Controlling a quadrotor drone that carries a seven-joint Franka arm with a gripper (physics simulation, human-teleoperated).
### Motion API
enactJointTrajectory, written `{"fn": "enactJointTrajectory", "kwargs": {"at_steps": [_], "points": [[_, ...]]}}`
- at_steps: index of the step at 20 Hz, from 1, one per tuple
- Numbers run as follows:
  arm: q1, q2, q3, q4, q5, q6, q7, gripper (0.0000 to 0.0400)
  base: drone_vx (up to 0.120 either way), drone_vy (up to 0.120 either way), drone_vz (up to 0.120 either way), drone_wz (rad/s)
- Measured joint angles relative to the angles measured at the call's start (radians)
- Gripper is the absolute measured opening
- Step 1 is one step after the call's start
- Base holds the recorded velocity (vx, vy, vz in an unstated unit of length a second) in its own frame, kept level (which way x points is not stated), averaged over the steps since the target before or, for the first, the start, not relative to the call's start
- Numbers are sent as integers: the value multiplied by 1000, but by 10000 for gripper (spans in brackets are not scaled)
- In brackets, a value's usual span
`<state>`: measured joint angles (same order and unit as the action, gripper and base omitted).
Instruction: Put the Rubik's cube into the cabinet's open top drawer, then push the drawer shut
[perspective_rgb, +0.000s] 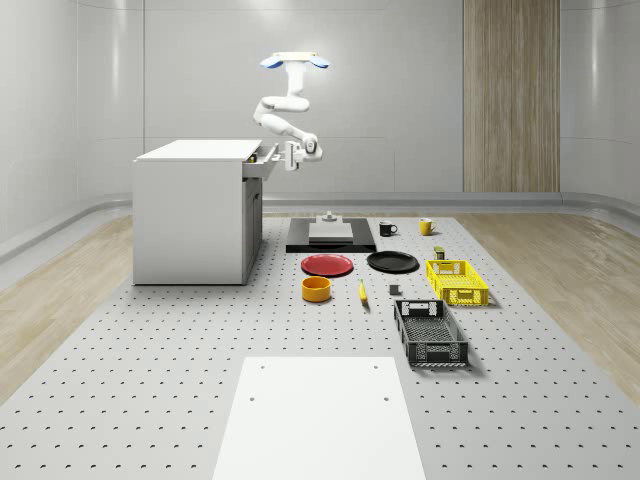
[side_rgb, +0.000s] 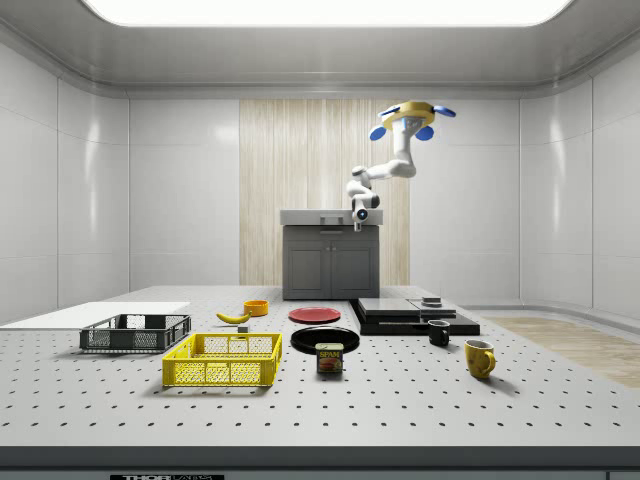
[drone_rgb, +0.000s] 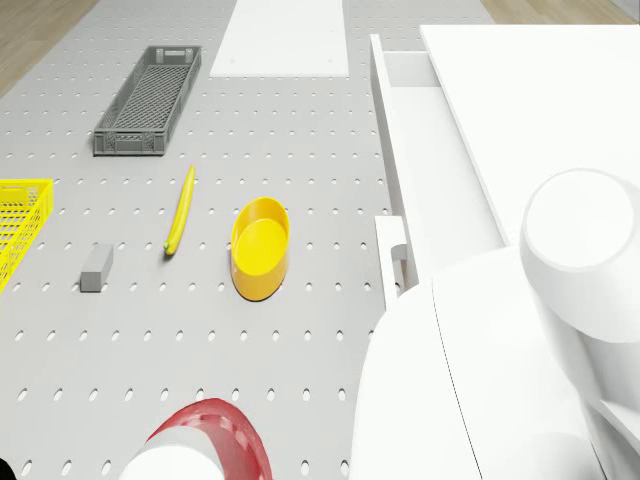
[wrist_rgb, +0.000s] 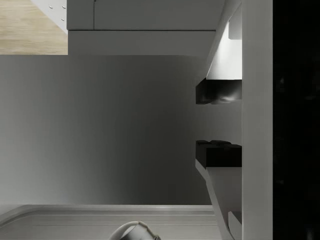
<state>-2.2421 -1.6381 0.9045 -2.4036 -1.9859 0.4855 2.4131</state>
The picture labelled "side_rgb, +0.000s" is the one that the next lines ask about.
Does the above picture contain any grey cabinet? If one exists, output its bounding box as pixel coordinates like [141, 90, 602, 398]
[279, 208, 385, 301]

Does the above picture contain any red plate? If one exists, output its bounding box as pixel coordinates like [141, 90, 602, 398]
[288, 306, 342, 324]

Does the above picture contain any black stove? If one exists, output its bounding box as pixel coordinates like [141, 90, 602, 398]
[348, 295, 482, 337]

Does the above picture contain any black plate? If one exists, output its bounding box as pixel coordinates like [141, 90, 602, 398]
[290, 326, 362, 354]

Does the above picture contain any black mug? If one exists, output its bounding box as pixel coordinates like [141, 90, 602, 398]
[427, 319, 451, 347]

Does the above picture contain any flat-sided can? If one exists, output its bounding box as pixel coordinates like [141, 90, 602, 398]
[315, 342, 345, 375]

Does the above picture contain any yellow mug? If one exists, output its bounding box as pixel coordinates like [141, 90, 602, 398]
[464, 339, 497, 379]

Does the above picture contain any yellow basket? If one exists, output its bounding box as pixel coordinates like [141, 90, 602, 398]
[161, 332, 284, 388]

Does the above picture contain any dark grey basket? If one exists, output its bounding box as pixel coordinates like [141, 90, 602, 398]
[79, 313, 193, 354]

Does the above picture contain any white board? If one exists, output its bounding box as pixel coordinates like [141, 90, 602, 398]
[0, 301, 192, 330]

